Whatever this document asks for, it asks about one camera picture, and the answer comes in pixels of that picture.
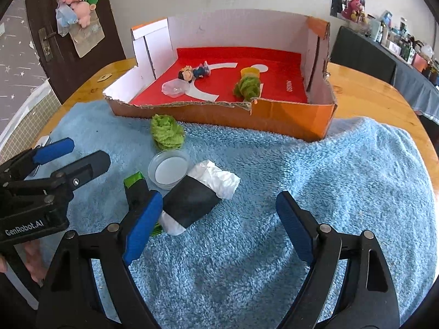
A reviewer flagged white tissue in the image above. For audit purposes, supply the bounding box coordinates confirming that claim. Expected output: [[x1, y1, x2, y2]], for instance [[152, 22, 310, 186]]
[[188, 160, 241, 200]]

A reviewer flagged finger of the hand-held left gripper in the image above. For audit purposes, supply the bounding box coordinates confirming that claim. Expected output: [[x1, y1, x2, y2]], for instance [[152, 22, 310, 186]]
[[5, 150, 111, 198], [0, 137, 75, 183]]

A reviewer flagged small clear plastic container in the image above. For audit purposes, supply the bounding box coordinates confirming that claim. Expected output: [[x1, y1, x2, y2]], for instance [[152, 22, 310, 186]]
[[162, 79, 188, 99]]

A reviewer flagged person's left hand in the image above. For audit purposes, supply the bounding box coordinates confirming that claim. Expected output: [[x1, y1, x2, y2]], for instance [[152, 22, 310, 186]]
[[24, 239, 49, 283]]

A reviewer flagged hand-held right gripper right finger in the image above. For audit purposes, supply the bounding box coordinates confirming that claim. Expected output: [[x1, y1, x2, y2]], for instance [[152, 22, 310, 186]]
[[275, 191, 401, 329]]

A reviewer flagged orange cardboard box red floor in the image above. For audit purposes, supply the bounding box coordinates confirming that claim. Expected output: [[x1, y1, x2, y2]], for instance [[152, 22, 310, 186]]
[[103, 8, 338, 143]]

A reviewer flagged green and black foil packet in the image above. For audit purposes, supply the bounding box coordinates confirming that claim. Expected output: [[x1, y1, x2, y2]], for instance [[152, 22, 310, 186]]
[[123, 171, 163, 237]]

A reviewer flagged dark brown door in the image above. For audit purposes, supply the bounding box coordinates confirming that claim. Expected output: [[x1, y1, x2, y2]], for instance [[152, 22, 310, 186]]
[[24, 0, 126, 105]]

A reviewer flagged row of bottles and jars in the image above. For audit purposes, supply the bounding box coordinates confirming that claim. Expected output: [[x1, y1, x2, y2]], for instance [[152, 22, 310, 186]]
[[364, 10, 439, 83]]

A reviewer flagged black and white packet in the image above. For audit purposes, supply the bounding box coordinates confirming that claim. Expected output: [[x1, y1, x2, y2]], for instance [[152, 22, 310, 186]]
[[161, 175, 223, 236]]

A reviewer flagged metal door handle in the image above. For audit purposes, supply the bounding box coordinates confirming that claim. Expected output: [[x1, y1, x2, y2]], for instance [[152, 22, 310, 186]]
[[38, 27, 55, 63]]

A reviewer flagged green lettuce toy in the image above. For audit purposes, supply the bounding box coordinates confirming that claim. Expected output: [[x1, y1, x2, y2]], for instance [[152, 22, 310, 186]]
[[233, 75, 263, 103], [150, 114, 186, 151]]

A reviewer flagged clear paper-filled bag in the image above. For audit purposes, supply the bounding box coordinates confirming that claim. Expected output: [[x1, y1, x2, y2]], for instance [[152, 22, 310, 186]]
[[69, 17, 105, 58]]

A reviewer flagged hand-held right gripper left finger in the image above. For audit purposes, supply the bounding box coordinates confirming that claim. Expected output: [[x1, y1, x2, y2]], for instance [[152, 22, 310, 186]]
[[36, 190, 163, 329]]

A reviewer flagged light blue fluffy towel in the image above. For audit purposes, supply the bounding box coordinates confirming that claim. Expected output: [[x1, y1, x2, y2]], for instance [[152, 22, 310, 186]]
[[21, 99, 438, 329]]

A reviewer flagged black-haired doll figure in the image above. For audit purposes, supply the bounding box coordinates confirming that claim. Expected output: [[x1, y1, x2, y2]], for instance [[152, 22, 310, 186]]
[[178, 61, 210, 83]]

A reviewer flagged white grid patterned board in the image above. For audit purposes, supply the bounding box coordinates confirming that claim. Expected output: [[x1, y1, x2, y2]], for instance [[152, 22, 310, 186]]
[[0, 79, 62, 160]]

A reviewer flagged sideboard with blue cloth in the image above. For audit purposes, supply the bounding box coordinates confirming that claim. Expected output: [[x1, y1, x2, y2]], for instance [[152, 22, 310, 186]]
[[330, 25, 439, 124]]

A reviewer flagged pink dragon plush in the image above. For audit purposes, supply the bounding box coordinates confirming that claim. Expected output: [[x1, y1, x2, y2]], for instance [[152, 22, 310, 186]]
[[341, 0, 366, 23]]

